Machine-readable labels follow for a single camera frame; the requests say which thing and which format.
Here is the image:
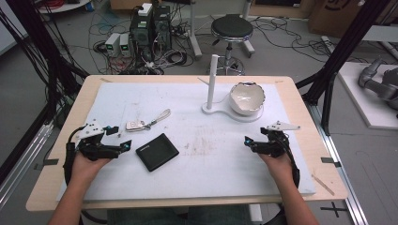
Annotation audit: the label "brown cardboard box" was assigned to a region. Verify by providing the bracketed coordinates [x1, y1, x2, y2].
[307, 0, 398, 39]

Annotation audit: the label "white eggshell shaped bowl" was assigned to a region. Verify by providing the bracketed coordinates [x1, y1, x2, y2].
[228, 81, 267, 117]

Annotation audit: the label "white foam mat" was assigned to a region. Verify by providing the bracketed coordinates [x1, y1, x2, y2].
[55, 82, 316, 202]

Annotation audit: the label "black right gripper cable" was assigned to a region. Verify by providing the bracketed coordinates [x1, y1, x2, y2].
[281, 134, 301, 189]

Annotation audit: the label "black metal frame post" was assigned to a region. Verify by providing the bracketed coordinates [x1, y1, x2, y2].
[295, 0, 393, 136]
[4, 0, 90, 98]

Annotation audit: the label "black leather wallet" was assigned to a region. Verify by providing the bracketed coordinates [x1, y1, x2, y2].
[134, 132, 180, 173]

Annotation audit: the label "white stand with post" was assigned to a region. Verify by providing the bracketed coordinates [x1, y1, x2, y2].
[200, 53, 265, 124]

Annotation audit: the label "black tape strip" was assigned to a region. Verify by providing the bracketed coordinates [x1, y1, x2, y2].
[320, 157, 343, 169]
[33, 157, 60, 172]

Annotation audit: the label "person's jeans legs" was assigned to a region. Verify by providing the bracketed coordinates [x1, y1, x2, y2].
[106, 203, 253, 225]

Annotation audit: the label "person's left hand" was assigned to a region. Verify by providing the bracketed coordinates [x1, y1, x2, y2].
[69, 151, 114, 189]

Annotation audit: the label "white platform board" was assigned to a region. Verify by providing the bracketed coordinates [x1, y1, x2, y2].
[337, 61, 398, 131]

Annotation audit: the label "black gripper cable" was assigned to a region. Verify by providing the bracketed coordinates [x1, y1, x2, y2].
[63, 126, 86, 188]
[281, 134, 301, 189]

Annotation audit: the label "thin wooden stick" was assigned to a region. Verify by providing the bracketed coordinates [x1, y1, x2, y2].
[311, 173, 336, 197]

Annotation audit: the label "light wooden table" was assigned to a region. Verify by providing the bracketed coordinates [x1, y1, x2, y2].
[25, 74, 349, 213]

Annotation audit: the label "black computer tower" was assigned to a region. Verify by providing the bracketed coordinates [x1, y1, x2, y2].
[129, 12, 155, 62]
[152, 5, 173, 53]

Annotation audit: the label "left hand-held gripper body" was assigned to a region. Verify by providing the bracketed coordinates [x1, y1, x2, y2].
[74, 120, 124, 162]

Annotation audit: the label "black tape cross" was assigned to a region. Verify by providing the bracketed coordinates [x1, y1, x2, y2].
[319, 201, 349, 219]

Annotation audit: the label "person's right hand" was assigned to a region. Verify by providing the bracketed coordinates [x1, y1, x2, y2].
[257, 151, 297, 189]

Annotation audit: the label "white metal table leg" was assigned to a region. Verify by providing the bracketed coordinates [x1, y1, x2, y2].
[239, 0, 256, 59]
[187, 0, 204, 61]

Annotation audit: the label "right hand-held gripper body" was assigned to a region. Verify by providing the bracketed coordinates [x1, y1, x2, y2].
[252, 120, 301, 158]

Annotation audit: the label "black floor cable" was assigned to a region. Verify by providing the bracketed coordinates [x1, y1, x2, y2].
[250, 16, 370, 64]

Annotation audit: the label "round white table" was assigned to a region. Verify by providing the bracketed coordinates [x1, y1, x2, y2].
[37, 0, 92, 15]

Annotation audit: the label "grey power unit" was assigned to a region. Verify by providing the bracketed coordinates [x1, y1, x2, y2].
[104, 32, 122, 58]
[118, 33, 131, 58]

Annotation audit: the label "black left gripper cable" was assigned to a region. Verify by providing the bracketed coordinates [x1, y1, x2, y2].
[63, 126, 86, 188]

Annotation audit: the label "silver key fob with strap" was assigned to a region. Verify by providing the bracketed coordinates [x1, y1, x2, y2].
[125, 108, 173, 133]

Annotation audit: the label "white box on tower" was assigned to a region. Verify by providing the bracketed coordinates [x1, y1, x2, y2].
[137, 2, 154, 18]

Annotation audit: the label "aluminium floor rail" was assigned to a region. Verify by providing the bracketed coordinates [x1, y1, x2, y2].
[305, 102, 371, 225]
[0, 121, 54, 209]

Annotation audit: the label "black round stool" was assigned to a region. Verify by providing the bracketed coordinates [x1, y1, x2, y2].
[209, 13, 255, 76]

